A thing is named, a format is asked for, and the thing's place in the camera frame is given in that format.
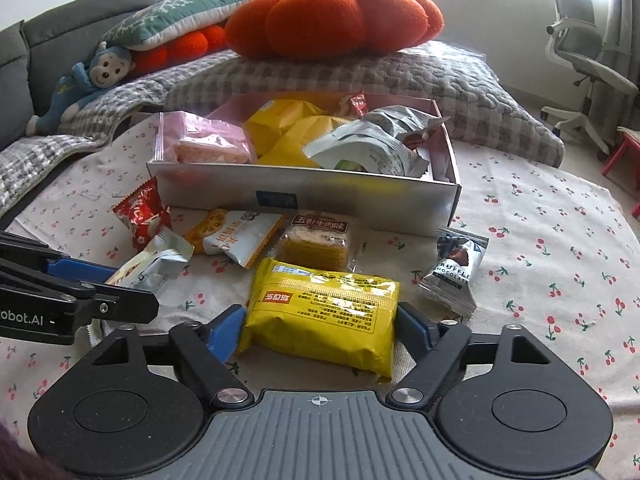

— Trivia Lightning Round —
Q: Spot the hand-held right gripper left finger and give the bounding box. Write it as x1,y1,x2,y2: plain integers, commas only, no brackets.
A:
82,304,254,409

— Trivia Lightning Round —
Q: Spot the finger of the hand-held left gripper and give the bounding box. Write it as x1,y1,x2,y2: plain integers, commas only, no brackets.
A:
0,261,161,323
0,231,119,287

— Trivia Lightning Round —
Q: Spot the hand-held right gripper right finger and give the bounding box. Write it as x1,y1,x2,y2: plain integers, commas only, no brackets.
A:
387,301,556,407

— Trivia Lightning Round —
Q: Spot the white silver snack packet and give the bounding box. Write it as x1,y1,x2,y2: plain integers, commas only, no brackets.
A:
87,227,195,346

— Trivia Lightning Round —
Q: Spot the large yellow snack packet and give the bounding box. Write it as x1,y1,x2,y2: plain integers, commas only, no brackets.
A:
235,257,402,384

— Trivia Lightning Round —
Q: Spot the pink cardboard box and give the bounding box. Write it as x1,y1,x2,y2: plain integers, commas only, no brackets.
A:
146,91,462,239

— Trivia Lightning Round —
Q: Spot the pink translucent wafer bag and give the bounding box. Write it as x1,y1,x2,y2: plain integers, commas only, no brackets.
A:
157,111,254,165

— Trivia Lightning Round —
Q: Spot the white grey snack packet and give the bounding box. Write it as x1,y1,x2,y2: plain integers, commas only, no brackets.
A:
302,120,430,177

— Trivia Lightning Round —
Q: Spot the dark chocolate packet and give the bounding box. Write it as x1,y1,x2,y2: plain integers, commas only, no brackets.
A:
419,227,490,319

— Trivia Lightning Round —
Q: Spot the red candy packet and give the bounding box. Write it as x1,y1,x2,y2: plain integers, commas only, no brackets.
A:
112,177,174,254

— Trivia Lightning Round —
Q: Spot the orange white snack packet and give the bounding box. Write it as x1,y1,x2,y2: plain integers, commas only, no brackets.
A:
184,208,286,269

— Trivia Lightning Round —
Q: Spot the clear brown cracker packet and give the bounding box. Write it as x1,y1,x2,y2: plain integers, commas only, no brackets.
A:
272,212,366,274

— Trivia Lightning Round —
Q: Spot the cherry print cloth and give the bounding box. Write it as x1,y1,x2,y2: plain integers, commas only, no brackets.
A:
0,112,640,461

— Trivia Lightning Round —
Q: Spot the dark red clothing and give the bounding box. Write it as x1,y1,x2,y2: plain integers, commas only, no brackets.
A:
0,422,57,480

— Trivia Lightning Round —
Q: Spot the blue monkey plush toy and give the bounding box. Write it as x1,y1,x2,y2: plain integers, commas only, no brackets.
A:
26,42,137,136

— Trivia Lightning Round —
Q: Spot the silver grey snack packet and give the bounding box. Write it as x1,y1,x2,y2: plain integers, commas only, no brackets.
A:
357,105,451,149

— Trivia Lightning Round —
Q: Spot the dark grey sofa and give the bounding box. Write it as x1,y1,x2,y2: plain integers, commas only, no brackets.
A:
0,0,159,136

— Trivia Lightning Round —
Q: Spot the small red snack packet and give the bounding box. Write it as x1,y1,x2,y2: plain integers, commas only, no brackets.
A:
330,91,371,121

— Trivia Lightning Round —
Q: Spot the grey checked quilted cushion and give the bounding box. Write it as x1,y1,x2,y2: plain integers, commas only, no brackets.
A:
0,42,566,219

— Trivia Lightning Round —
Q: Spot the small orange pumpkin pillow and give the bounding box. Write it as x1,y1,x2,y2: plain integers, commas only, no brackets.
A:
131,25,229,79

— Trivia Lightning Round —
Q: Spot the green snowflake pillow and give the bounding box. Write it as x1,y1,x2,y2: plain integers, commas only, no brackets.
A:
101,0,251,52

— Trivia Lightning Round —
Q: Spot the red child chair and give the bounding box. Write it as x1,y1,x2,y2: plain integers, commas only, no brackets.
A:
601,127,640,221

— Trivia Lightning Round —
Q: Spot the large orange pumpkin pillow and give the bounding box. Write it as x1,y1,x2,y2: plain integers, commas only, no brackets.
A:
224,0,445,60

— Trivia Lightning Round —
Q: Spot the grey office chair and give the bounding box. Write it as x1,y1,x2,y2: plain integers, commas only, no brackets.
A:
540,0,640,161

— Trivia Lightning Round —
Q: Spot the grey curtain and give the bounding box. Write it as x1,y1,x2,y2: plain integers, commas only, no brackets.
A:
600,0,640,63

